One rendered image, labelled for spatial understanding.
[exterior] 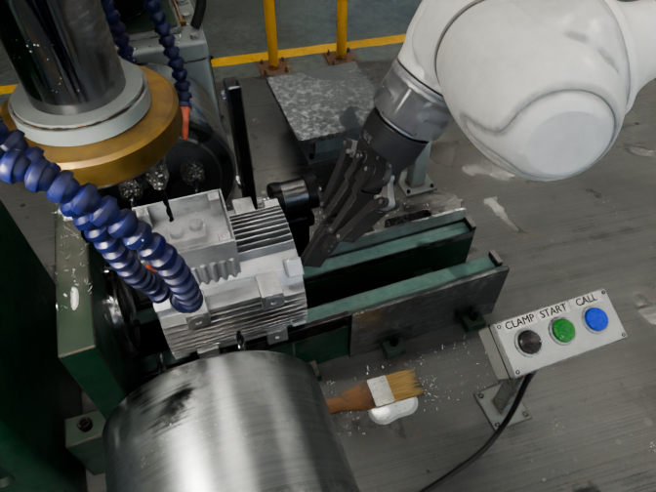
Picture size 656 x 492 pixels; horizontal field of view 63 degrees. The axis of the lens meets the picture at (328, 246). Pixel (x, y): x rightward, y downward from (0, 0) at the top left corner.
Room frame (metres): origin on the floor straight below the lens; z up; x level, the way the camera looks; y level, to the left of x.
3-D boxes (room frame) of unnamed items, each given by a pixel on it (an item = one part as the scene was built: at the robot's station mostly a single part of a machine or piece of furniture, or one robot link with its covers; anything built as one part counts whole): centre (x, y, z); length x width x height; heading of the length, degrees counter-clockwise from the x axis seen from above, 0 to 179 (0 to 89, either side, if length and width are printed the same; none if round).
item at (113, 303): (0.44, 0.29, 1.01); 0.15 x 0.02 x 0.15; 20
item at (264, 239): (0.49, 0.15, 1.01); 0.20 x 0.19 x 0.19; 108
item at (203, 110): (0.78, 0.32, 1.04); 0.41 x 0.25 x 0.25; 20
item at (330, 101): (1.11, 0.00, 0.86); 0.27 x 0.24 x 0.12; 20
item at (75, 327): (0.42, 0.35, 0.97); 0.30 x 0.11 x 0.34; 20
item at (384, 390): (0.40, -0.06, 0.80); 0.21 x 0.05 x 0.01; 107
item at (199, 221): (0.47, 0.19, 1.11); 0.12 x 0.11 x 0.07; 108
